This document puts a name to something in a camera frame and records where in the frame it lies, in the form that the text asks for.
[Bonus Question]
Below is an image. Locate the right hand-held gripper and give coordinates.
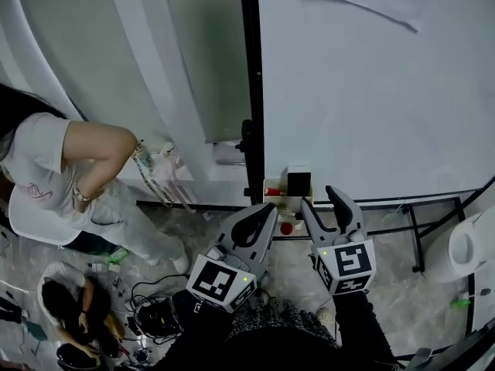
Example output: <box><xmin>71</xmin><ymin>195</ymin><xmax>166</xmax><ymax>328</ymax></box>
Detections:
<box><xmin>300</xmin><ymin>185</ymin><xmax>377</xmax><ymax>297</ymax></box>

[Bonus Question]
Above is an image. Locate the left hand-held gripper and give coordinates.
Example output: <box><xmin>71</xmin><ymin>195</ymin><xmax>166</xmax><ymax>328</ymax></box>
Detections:
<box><xmin>186</xmin><ymin>203</ymin><xmax>279</xmax><ymax>314</ymax></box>

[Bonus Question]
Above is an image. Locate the black whiteboard eraser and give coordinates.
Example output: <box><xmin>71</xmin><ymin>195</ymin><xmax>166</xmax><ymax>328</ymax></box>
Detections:
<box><xmin>286</xmin><ymin>165</ymin><xmax>314</xmax><ymax>198</ymax></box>

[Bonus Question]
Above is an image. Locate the person's right forearm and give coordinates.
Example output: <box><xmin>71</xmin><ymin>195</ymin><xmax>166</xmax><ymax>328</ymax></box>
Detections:
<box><xmin>331</xmin><ymin>290</ymin><xmax>400</xmax><ymax>371</ymax></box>

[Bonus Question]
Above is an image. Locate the person's left forearm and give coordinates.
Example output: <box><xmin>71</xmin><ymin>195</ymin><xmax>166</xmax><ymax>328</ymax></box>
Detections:
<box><xmin>154</xmin><ymin>289</ymin><xmax>234</xmax><ymax>371</ymax></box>

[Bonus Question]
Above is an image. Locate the black framed whiteboard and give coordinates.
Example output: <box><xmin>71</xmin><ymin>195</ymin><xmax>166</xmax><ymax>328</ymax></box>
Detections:
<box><xmin>239</xmin><ymin>0</ymin><xmax>495</xmax><ymax>205</ymax></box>

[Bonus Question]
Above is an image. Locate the white marker tray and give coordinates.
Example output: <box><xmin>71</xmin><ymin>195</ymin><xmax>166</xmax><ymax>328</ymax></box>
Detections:
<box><xmin>262</xmin><ymin>175</ymin><xmax>316</xmax><ymax>240</ymax></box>

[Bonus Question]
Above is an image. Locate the person's white shoe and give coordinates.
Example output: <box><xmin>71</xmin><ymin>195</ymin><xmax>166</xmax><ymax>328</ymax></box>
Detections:
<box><xmin>314</xmin><ymin>307</ymin><xmax>338</xmax><ymax>338</ymax></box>

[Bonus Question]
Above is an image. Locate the person's patterned torso clothing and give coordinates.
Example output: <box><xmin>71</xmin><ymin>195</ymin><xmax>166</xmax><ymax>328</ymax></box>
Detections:
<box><xmin>226</xmin><ymin>297</ymin><xmax>342</xmax><ymax>371</ymax></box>

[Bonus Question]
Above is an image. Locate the black open equipment case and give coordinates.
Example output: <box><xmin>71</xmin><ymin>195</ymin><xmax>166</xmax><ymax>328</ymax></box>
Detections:
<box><xmin>135</xmin><ymin>296</ymin><xmax>184</xmax><ymax>338</ymax></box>

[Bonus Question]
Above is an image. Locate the white round stool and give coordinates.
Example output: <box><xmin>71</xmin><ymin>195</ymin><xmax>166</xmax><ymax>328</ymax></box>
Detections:
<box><xmin>425</xmin><ymin>205</ymin><xmax>495</xmax><ymax>284</ymax></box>

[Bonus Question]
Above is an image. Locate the round black helmet case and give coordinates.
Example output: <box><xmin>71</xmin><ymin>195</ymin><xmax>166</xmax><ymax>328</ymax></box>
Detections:
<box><xmin>56</xmin><ymin>342</ymin><xmax>103</xmax><ymax>371</ymax></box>

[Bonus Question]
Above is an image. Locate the teal flat object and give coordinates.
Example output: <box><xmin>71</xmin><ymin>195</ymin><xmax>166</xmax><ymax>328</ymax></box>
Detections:
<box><xmin>22</xmin><ymin>320</ymin><xmax>48</xmax><ymax>342</ymax></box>

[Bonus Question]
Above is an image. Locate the patterned lanyard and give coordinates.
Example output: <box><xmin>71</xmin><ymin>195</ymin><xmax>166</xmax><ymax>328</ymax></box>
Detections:
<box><xmin>131</xmin><ymin>138</ymin><xmax>173</xmax><ymax>209</ymax></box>

